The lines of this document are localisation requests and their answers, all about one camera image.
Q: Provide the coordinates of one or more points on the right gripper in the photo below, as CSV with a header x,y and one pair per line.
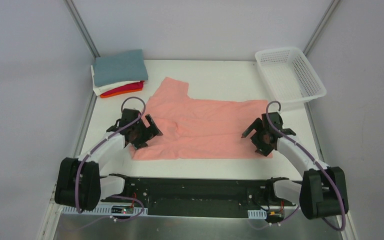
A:
x,y
257,138

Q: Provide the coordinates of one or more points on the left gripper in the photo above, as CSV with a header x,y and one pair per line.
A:
x,y
144,133

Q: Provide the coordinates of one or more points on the salmon pink t-shirt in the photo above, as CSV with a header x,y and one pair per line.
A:
x,y
198,128

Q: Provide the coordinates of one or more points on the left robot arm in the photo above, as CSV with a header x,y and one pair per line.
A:
x,y
80,183

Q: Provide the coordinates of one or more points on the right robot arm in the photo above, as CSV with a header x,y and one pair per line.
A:
x,y
322,191

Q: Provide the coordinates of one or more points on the folded orange t-shirt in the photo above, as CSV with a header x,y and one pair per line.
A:
x,y
108,95

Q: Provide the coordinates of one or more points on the folded magenta t-shirt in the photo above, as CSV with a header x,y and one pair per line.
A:
x,y
131,86

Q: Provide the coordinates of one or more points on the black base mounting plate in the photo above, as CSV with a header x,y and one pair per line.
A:
x,y
181,197

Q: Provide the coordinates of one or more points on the white plastic basket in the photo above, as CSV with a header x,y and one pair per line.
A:
x,y
288,75

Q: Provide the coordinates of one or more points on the folded white t-shirt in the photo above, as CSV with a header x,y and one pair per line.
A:
x,y
98,90

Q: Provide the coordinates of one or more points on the folded blue-grey t-shirt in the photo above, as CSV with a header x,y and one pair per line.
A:
x,y
126,66

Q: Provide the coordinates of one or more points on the right white slotted duct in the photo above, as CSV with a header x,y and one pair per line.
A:
x,y
257,214

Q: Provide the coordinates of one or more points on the white slotted duct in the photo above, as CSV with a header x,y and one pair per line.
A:
x,y
257,214
116,210

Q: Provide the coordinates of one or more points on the left white slotted duct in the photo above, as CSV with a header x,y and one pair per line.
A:
x,y
116,210

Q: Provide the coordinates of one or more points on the aluminium corner post left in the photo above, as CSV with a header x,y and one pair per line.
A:
x,y
81,26

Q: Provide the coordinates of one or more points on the aluminium corner post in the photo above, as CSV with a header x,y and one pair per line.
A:
x,y
81,26
330,11

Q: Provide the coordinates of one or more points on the aluminium corner post right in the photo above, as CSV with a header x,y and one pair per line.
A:
x,y
330,11

